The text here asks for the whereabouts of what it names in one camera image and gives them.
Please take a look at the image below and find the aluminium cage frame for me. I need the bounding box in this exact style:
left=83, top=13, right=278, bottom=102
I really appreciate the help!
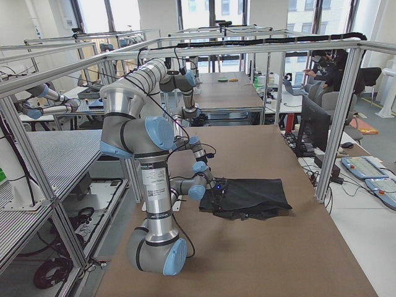
left=0, top=27, right=368, bottom=270

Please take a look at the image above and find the black computer monitor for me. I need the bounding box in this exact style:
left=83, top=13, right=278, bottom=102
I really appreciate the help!
left=295, top=97, right=330, bottom=157

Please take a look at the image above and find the brown table mat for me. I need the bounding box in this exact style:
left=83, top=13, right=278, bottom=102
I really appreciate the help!
left=96, top=126, right=376, bottom=296

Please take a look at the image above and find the standing person in background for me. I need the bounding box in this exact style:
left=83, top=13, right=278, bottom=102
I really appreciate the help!
left=304, top=49, right=348, bottom=92

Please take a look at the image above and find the blue grey teach pendant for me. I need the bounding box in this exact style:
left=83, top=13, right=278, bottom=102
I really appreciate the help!
left=340, top=157, right=389, bottom=179

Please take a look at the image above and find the black printed t-shirt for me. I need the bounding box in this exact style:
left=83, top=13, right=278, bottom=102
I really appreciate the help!
left=199, top=179, right=292, bottom=220

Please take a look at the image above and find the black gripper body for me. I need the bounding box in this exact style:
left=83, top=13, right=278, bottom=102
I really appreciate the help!
left=212, top=187, right=227, bottom=204
left=195, top=152, right=207, bottom=163

